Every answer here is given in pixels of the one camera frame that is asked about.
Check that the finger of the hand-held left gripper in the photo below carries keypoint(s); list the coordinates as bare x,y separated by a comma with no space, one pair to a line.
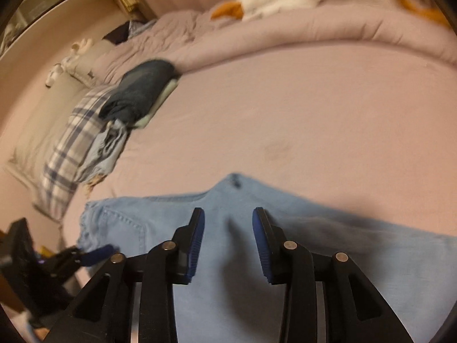
96,253

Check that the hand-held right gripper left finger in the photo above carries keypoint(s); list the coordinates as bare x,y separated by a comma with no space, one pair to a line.
195,243

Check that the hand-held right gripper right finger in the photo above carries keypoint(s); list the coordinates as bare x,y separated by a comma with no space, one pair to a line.
260,243

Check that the light blue denim pants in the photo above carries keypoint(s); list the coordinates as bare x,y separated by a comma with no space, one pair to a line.
228,300

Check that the folded dark blue pants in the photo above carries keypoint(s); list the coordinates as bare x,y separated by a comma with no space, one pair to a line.
139,89

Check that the crumpled light blue garment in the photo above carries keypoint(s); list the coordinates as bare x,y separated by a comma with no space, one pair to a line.
107,150

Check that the blue plaid pillow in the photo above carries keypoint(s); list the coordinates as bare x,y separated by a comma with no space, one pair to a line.
68,150

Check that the large cream pillow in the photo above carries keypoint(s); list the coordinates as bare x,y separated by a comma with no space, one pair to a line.
35,128

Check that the folded pale green cloth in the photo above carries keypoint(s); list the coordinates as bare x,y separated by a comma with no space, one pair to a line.
162,102

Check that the small white plush toy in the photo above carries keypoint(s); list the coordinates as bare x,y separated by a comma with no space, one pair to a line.
76,48

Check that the pink duvet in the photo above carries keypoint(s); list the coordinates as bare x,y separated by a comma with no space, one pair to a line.
285,28

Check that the dark garment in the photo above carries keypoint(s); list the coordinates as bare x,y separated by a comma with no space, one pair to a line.
116,34

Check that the light blue checked shirt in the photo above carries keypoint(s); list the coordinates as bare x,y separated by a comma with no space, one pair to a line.
141,28

